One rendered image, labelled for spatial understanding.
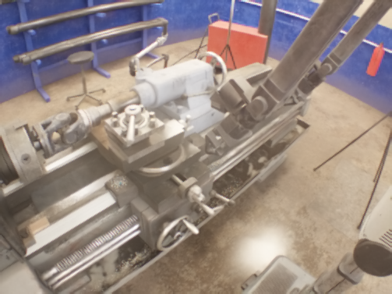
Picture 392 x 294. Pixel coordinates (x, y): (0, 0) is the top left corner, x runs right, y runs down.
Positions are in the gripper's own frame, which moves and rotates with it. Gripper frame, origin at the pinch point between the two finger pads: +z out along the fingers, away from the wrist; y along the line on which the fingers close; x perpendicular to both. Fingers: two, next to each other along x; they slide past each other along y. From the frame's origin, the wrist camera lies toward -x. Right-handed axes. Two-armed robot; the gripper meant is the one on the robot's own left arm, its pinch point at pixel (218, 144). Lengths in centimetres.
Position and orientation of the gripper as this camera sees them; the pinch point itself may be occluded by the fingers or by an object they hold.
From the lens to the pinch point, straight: 79.1
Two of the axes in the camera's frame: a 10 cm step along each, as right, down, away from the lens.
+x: 5.7, 8.1, -1.3
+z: -4.1, 4.1, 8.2
